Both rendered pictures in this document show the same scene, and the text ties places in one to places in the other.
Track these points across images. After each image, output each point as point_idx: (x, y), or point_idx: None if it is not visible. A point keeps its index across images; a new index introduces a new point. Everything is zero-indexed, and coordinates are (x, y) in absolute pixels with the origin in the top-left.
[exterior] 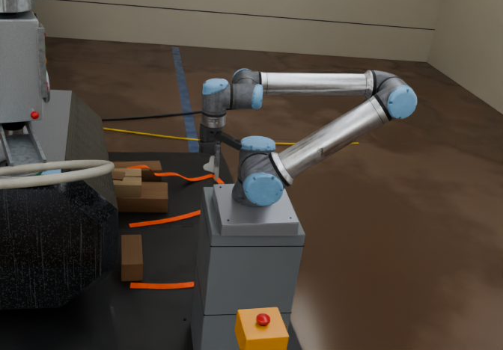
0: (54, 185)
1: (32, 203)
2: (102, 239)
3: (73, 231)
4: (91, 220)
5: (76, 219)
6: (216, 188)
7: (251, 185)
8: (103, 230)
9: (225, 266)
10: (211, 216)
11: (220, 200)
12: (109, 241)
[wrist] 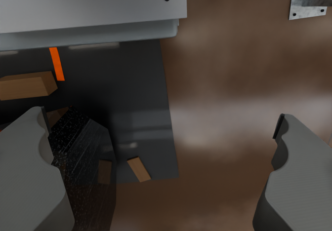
0: None
1: (76, 228)
2: (72, 140)
3: (78, 171)
4: (66, 167)
5: (70, 180)
6: (2, 26)
7: None
8: (66, 146)
9: None
10: (103, 36)
11: (62, 17)
12: (66, 131)
